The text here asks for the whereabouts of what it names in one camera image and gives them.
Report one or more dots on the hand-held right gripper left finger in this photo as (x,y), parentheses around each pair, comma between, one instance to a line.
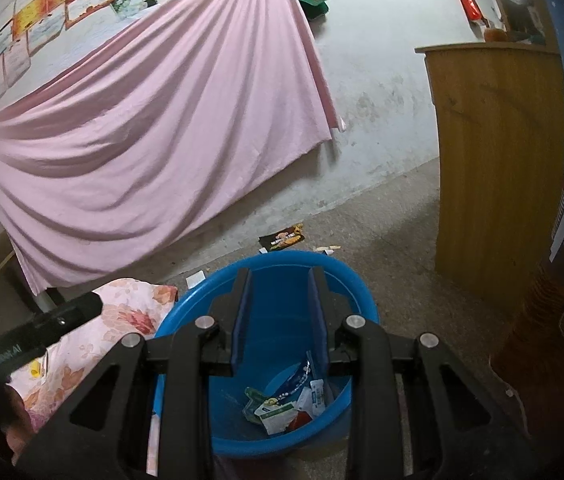
(243,320)

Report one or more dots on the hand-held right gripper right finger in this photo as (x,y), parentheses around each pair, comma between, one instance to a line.
(318,320)

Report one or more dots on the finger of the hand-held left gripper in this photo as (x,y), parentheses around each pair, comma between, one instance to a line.
(66,317)

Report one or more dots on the blue plastic basin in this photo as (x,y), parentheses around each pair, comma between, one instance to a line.
(277,310)

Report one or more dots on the dark blue snack bag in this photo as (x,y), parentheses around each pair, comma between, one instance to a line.
(289,380)

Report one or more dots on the pink floral blanket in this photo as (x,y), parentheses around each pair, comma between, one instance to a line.
(126,310)

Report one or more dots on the white paper scrap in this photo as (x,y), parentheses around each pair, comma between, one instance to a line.
(195,279)

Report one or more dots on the black snack packet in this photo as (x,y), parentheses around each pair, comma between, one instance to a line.
(282,238)

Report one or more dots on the pink hanging sheet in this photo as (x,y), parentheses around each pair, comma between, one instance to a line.
(161,110)

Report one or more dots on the wooden cabinet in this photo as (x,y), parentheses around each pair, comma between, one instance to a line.
(497,160)

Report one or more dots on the orange round object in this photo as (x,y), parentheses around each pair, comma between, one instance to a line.
(495,35)

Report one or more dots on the red packet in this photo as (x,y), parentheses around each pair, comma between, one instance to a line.
(469,2)

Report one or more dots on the row of wall certificates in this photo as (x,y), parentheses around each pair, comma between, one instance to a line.
(36,25)

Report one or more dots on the green red wall hanging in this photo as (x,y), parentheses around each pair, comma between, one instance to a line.
(316,4)

